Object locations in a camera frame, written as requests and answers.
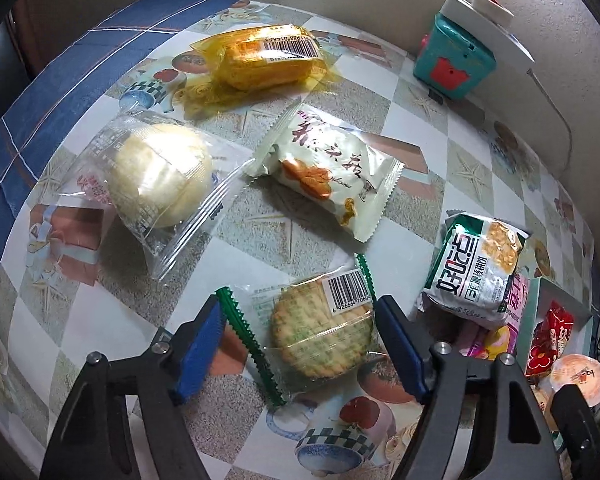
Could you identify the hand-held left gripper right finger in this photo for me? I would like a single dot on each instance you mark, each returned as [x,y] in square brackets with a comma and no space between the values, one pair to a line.
[400,350]

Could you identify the cream biscuit packet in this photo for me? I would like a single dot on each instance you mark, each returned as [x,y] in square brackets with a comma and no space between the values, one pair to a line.
[325,175]

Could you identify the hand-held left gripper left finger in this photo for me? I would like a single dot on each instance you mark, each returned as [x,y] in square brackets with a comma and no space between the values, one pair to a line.
[200,355]

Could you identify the small red snack packet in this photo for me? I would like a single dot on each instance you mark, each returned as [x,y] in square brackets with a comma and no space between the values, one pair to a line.
[550,340]

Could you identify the purple snack packet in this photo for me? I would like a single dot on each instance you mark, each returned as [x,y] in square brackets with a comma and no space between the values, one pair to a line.
[517,305]

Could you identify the clear packet white round pastry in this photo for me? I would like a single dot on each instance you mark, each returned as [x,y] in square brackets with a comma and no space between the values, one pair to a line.
[155,175]

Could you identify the white power strip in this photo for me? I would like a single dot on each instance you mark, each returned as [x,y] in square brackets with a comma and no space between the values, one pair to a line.
[500,40]

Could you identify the green-edged clear cracker packet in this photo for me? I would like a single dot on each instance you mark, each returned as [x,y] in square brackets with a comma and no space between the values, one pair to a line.
[320,330]

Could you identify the blue plaid cloth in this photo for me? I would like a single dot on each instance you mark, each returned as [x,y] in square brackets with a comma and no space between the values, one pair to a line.
[55,85]

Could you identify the teal toy box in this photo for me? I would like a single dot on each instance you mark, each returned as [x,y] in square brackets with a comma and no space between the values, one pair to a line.
[450,60]

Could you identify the printed checkered tablecloth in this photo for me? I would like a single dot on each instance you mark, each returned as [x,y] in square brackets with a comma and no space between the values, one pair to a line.
[420,160]

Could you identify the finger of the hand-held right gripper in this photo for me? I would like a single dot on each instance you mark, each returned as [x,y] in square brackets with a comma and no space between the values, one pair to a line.
[575,415]

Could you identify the yellow cake packet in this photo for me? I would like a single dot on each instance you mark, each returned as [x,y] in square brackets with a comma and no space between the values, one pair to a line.
[265,60]

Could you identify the green white cracker packet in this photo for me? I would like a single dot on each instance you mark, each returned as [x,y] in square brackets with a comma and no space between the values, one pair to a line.
[475,270]

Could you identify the teal cardboard box tray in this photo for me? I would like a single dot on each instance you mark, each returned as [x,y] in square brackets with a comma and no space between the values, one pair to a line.
[542,295]

